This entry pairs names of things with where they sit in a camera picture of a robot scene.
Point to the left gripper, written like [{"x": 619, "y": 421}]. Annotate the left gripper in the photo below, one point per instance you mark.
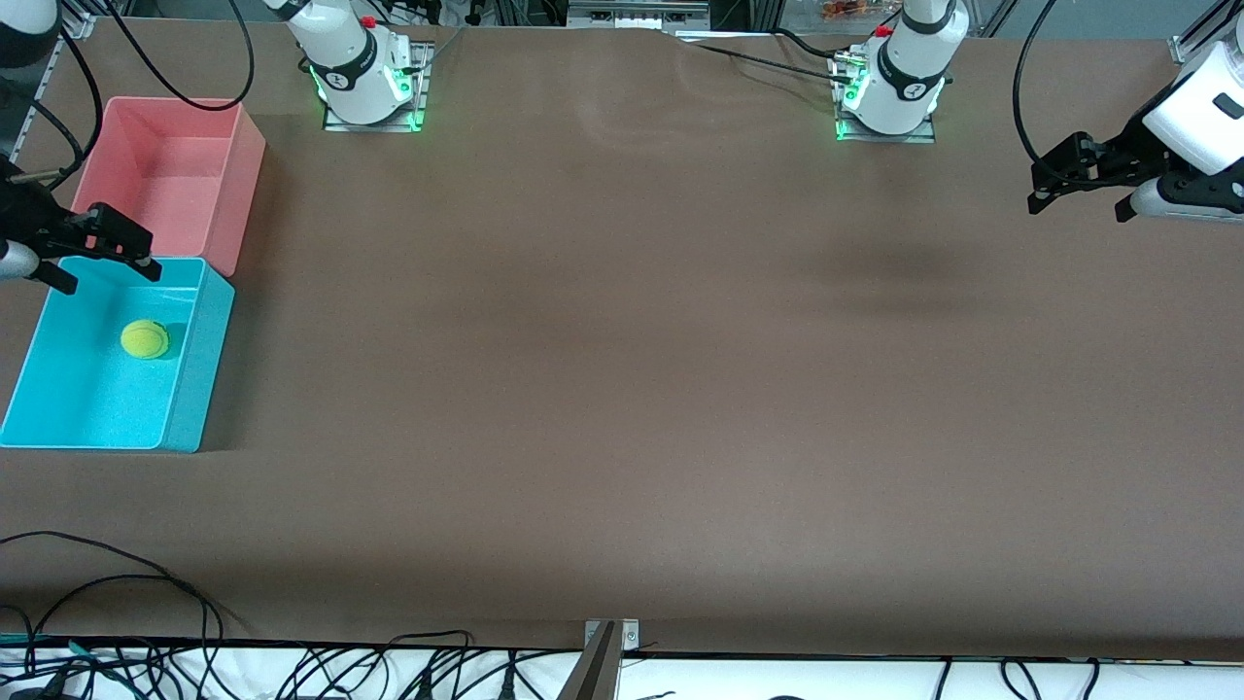
[{"x": 1130, "y": 147}]

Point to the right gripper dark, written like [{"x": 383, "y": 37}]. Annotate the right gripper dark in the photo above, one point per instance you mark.
[{"x": 26, "y": 215}]

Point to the yellow-green tennis ball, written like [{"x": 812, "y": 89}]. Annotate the yellow-green tennis ball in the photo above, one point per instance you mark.
[{"x": 145, "y": 339}]

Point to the blue plastic bin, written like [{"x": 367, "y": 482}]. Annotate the blue plastic bin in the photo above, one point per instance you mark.
[{"x": 87, "y": 399}]

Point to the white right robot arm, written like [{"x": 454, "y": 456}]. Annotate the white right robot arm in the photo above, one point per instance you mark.
[{"x": 350, "y": 58}]

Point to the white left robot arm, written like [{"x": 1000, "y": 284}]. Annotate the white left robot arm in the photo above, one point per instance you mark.
[{"x": 909, "y": 78}]

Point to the pink plastic bin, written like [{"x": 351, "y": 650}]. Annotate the pink plastic bin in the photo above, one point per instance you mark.
[{"x": 185, "y": 175}]

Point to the clear box with orange parts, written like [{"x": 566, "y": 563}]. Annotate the clear box with orange parts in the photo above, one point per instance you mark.
[{"x": 846, "y": 10}]

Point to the grey metal box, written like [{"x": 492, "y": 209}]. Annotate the grey metal box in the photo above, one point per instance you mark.
[{"x": 632, "y": 15}]

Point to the grey metal bar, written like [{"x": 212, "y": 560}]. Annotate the grey metal bar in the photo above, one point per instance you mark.
[{"x": 593, "y": 671}]

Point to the aluminium frame rail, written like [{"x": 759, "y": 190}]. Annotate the aluminium frame rail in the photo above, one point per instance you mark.
[{"x": 1188, "y": 51}]

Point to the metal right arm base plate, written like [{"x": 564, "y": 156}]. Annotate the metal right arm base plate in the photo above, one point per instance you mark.
[{"x": 420, "y": 92}]

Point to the small metal bracket plate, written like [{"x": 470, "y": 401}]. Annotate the small metal bracket plate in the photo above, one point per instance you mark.
[{"x": 630, "y": 634}]

